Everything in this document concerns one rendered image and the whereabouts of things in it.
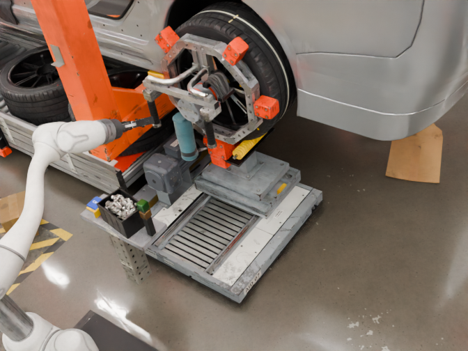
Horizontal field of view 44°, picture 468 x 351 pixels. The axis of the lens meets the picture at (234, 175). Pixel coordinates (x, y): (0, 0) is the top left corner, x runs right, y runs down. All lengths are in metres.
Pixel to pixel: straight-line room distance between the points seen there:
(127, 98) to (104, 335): 1.19
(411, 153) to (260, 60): 1.42
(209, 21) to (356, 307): 1.51
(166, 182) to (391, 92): 1.32
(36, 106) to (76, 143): 1.92
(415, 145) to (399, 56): 1.48
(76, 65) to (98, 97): 0.21
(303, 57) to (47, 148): 1.12
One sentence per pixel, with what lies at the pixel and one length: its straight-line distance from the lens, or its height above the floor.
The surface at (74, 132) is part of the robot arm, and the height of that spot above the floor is 1.27.
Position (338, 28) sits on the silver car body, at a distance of 2.36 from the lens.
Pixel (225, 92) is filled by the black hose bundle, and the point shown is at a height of 0.99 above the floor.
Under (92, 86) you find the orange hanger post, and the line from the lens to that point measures 2.81.
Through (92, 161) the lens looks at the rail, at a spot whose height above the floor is 0.36.
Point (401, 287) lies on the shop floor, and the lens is 2.97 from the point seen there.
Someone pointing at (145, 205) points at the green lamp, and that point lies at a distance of 2.54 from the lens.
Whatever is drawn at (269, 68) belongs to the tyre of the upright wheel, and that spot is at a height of 1.00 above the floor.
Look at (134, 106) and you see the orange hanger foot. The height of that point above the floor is 0.69.
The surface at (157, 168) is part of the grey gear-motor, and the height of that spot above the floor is 0.40.
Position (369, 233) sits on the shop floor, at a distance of 3.18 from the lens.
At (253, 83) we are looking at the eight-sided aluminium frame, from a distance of 2.57.
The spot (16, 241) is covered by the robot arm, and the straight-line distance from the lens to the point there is 1.86.
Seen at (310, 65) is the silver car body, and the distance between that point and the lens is 2.52.
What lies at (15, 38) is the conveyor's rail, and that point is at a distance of 5.07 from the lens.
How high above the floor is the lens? 2.37
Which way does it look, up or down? 42 degrees down
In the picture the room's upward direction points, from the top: 9 degrees counter-clockwise
